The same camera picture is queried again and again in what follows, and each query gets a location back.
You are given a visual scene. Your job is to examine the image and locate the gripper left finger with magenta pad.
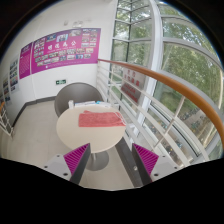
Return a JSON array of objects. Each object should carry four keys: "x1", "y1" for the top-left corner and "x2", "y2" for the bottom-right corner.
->
[{"x1": 43, "y1": 144, "x2": 91, "y2": 184}]

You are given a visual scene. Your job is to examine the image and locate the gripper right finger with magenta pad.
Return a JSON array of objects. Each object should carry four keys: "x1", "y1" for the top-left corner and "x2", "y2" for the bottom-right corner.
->
[{"x1": 132, "y1": 143, "x2": 180, "y2": 185}]

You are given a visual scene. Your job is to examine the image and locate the pink red towel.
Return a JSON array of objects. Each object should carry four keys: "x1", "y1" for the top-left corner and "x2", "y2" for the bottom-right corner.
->
[{"x1": 78, "y1": 111, "x2": 126, "y2": 127}]

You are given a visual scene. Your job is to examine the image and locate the round white table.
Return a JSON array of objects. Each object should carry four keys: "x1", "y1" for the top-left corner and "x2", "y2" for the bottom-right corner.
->
[{"x1": 56, "y1": 106, "x2": 126, "y2": 171}]

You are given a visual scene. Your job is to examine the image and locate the white metal railing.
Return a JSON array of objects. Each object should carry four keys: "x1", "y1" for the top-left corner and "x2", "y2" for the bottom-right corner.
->
[{"x1": 97, "y1": 60, "x2": 224, "y2": 167}]

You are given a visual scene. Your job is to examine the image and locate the white papers on chair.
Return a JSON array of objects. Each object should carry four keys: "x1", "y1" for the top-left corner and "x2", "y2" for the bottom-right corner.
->
[{"x1": 68, "y1": 100, "x2": 111, "y2": 109}]

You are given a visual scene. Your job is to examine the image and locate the grey curved chair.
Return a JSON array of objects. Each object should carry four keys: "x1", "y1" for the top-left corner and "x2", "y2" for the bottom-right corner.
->
[{"x1": 54, "y1": 82, "x2": 103, "y2": 116}]

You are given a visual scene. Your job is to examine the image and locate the green exit sign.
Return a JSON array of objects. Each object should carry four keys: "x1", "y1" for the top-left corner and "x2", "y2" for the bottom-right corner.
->
[{"x1": 56, "y1": 79, "x2": 66, "y2": 85}]

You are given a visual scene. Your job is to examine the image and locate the red sign on railing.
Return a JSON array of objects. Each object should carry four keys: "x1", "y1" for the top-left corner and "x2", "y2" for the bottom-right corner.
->
[{"x1": 121, "y1": 68, "x2": 145, "y2": 103}]

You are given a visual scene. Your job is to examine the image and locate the orange wooden handrail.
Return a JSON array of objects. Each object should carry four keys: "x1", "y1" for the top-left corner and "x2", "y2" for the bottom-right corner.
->
[{"x1": 100, "y1": 59, "x2": 224, "y2": 149}]

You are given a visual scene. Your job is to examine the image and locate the photo board on wall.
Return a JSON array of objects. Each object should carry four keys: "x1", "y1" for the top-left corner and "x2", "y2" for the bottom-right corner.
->
[{"x1": 9, "y1": 59, "x2": 18, "y2": 93}]

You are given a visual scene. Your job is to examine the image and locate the large magenta wall poster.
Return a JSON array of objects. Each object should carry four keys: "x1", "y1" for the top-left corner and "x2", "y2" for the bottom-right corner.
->
[{"x1": 31, "y1": 28, "x2": 101, "y2": 74}]

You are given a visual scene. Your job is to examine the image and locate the narrow magenta wall poster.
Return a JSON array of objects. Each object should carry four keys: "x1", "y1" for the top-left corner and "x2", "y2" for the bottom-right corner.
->
[{"x1": 19, "y1": 43, "x2": 32, "y2": 79}]

